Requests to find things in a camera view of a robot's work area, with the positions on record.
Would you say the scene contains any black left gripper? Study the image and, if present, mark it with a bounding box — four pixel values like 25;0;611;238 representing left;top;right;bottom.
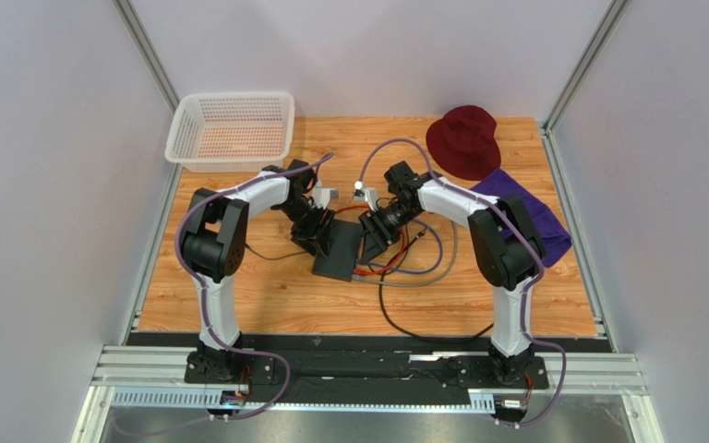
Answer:
278;199;335;258

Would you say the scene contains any black power cable with plug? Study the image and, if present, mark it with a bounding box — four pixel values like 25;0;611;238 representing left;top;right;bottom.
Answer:
245;242;309;262

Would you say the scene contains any black network switch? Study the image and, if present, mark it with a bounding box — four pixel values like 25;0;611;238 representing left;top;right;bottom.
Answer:
312;220;363;282

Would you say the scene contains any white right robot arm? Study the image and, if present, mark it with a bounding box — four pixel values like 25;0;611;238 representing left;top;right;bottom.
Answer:
359;162;545;385

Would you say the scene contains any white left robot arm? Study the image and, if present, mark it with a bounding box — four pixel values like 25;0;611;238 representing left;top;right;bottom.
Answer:
174;160;334;377

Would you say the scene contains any dark red bucket hat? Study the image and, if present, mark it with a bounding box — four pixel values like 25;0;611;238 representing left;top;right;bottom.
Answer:
426;105;502;181

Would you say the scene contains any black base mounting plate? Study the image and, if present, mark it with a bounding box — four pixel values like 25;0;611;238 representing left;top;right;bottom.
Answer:
184;334;549;406

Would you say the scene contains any white plastic basket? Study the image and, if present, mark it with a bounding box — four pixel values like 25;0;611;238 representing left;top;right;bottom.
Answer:
164;91;295;174

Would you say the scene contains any purple cloth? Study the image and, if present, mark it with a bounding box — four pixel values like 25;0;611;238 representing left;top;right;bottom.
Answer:
471;169;572;269

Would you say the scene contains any blue ethernet cable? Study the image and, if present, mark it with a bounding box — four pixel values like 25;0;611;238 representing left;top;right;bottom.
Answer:
357;218;445;276

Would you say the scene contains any red ethernet cable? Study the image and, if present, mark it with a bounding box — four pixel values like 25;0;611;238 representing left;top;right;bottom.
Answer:
332;205;410;278

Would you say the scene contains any grey ethernet cable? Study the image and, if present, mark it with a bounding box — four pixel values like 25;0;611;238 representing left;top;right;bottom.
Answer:
353;221;459;289

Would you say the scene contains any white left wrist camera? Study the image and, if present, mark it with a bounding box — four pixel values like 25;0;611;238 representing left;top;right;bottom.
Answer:
310;186;339;209

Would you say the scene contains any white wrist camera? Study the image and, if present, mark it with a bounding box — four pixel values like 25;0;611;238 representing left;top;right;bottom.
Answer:
353;181;379;211
310;186;339;209

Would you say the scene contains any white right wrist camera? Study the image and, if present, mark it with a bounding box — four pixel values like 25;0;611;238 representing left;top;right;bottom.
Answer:
353;181;379;211

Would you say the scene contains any black ethernet cable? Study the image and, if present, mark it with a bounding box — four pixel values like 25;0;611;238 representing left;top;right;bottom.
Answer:
379;227;427;278

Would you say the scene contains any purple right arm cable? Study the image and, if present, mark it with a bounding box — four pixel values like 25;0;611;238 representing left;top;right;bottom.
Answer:
359;138;568;428

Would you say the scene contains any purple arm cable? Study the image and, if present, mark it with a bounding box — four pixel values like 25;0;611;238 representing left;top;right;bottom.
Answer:
174;151;335;423
359;138;568;428

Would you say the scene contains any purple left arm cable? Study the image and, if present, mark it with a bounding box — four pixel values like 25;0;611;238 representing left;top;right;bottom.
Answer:
174;151;335;423

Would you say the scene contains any aluminium frame rail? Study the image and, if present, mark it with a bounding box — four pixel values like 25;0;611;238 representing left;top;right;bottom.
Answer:
73;346;663;442

